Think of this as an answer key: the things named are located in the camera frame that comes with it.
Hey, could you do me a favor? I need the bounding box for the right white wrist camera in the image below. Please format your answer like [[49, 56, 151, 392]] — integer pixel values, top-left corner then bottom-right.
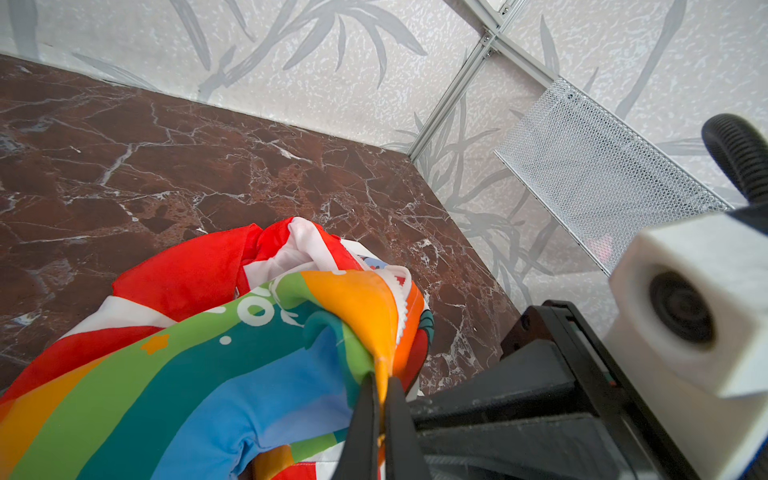
[[604, 207, 767, 479]]

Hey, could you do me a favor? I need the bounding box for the pink object in basket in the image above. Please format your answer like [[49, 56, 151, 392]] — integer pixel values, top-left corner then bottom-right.
[[585, 234, 613, 268]]

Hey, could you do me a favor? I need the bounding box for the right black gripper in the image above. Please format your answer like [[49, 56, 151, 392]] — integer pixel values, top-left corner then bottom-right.
[[409, 300, 699, 479]]

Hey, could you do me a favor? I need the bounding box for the white wire mesh basket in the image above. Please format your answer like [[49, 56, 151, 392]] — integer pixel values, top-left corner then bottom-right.
[[495, 78, 732, 274]]

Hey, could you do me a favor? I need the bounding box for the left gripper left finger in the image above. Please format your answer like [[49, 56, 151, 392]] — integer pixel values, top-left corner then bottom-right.
[[332, 374, 380, 480]]

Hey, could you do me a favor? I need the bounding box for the colourful rainbow kids jacket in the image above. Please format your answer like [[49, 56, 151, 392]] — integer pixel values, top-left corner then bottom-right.
[[1, 217, 434, 479]]

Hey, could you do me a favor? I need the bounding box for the right black corrugated cable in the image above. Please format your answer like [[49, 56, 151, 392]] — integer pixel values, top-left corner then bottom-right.
[[700, 112, 768, 206]]

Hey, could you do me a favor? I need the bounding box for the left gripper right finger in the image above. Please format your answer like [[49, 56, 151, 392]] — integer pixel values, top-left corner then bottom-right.
[[385, 377, 432, 480]]

